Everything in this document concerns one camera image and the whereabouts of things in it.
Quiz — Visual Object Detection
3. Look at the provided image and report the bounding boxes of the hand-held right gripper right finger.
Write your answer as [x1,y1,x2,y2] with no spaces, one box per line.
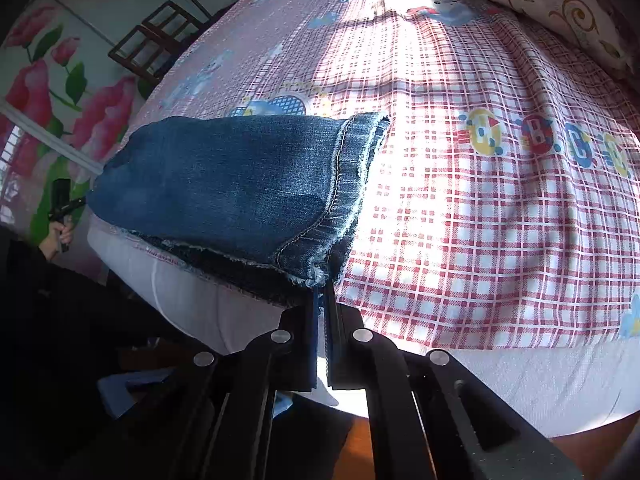
[323,281,584,480]

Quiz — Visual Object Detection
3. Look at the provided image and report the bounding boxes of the red checked cartoon bedsheet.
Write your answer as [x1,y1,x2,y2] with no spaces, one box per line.
[137,0,640,351]

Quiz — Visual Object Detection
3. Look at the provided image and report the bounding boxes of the floral printed wardrobe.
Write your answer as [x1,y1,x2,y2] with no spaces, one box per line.
[0,0,211,271]

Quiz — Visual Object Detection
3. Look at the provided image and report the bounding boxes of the floral swirl quilt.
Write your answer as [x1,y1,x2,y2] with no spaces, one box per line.
[400,0,640,81]

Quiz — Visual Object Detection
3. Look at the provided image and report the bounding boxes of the dark wooden chair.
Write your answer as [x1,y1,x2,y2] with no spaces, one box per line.
[108,1,211,87]

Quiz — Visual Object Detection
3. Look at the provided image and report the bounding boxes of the person's left hand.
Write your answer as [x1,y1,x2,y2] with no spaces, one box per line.
[39,220,76,262]

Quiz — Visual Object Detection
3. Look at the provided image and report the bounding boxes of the person's dark clothing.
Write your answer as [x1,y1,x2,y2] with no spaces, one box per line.
[0,227,211,480]

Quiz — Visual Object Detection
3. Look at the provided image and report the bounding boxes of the blue denim pants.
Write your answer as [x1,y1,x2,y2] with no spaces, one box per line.
[86,112,392,308]

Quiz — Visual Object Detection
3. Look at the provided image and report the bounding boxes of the white mattress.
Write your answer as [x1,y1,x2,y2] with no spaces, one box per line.
[87,222,638,438]

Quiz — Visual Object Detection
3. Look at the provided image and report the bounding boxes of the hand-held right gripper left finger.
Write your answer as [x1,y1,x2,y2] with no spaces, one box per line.
[75,286,321,480]

